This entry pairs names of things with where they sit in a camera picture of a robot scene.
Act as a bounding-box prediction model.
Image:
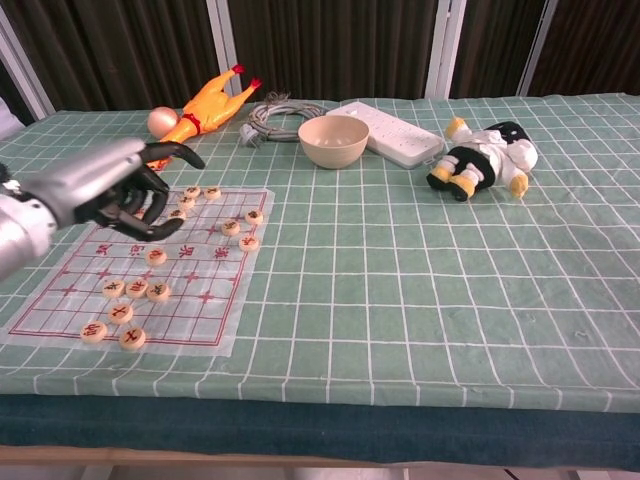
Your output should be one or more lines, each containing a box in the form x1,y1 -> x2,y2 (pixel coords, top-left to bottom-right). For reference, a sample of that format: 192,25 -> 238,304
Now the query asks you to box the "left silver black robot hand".
22,138 -> 207,238

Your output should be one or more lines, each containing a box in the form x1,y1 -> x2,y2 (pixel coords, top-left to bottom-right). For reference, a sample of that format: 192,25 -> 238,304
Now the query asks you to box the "small pale pink ball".
147,106 -> 180,137

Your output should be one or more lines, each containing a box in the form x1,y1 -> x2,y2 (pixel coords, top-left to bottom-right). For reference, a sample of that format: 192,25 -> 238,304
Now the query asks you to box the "dark pleated screen panel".
439,0 -> 559,99
0,0 -> 236,126
519,0 -> 640,98
219,0 -> 466,101

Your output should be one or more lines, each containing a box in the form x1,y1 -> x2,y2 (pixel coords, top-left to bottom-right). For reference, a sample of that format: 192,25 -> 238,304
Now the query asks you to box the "yellow rubber chicken toy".
147,63 -> 264,174

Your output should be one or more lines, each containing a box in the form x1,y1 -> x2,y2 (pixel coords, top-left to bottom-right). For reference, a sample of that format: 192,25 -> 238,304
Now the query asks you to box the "translucent xiangqi board sheet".
0,185 -> 276,359

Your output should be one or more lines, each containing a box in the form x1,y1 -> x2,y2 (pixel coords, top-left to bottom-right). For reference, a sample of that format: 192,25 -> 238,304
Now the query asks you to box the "beige plastic bowl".
297,114 -> 370,170

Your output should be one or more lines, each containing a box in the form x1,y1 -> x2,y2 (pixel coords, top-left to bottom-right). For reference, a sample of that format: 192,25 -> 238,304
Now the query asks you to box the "white power strip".
325,100 -> 446,170

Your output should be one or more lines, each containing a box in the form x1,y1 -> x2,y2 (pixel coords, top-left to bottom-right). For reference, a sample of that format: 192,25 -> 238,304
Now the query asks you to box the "green white checked tablecloth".
0,92 -> 640,471

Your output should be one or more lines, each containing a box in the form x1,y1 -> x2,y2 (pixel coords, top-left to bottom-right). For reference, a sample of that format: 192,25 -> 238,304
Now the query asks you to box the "black white plush doll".
425,116 -> 540,202

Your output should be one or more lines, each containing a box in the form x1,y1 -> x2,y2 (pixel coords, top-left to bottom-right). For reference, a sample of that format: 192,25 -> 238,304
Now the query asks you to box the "coiled grey power cable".
238,91 -> 329,149

